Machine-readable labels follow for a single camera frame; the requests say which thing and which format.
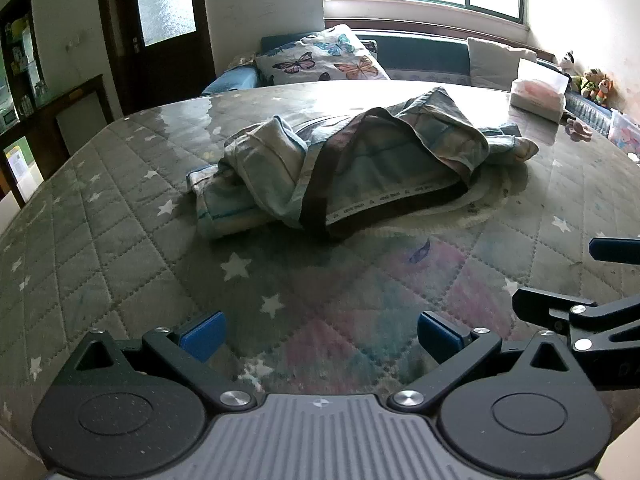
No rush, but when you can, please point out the clear plastic storage box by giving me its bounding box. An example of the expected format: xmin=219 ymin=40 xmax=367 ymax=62
xmin=607 ymin=109 xmax=640 ymax=155

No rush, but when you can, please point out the blue upholstered bench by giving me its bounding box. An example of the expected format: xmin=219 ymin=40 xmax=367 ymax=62
xmin=201 ymin=30 xmax=617 ymax=126

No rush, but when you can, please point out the dark wooden cabinet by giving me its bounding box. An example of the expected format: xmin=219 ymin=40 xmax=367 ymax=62
xmin=0 ymin=0 xmax=119 ymax=207

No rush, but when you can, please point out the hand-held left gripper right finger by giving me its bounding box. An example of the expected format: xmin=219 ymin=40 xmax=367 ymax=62
xmin=389 ymin=311 xmax=594 ymax=413

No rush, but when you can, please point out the blue pink striped garment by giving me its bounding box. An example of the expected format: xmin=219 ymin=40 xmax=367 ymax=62
xmin=187 ymin=86 xmax=539 ymax=242

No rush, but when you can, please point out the white panel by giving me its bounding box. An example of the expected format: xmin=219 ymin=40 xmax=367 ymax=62
xmin=55 ymin=92 xmax=109 ymax=154

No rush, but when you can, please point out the yellow green plush toy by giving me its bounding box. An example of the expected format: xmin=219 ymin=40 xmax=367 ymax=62
xmin=574 ymin=68 xmax=599 ymax=99

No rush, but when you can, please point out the butterfly print pillow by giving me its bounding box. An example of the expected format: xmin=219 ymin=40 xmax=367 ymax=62
xmin=254 ymin=24 xmax=391 ymax=86

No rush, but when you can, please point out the tissue box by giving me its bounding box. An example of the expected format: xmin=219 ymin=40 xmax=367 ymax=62
xmin=509 ymin=58 xmax=571 ymax=123

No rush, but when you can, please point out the dark wooden glass door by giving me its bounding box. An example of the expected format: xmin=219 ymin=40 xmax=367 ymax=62
xmin=95 ymin=0 xmax=217 ymax=116

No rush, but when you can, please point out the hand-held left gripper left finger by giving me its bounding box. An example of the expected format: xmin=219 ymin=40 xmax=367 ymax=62
xmin=64 ymin=311 xmax=253 ymax=415

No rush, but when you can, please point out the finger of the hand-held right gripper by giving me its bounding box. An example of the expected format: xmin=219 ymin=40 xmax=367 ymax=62
xmin=512 ymin=285 xmax=640 ymax=393
xmin=588 ymin=237 xmax=640 ymax=263

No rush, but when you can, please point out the beige pillow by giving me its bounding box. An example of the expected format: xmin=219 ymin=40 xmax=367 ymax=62
xmin=467 ymin=36 xmax=539 ymax=90

